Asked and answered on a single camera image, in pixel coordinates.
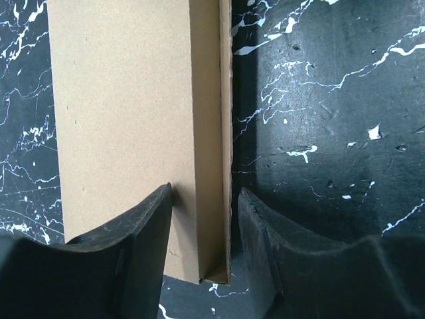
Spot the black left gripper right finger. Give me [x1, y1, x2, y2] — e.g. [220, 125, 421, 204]
[238, 188, 424, 318]

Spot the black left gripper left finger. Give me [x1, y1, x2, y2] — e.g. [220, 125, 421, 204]
[1, 184, 172, 318]

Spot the cardboard box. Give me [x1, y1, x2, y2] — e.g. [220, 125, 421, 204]
[47, 1, 232, 284]

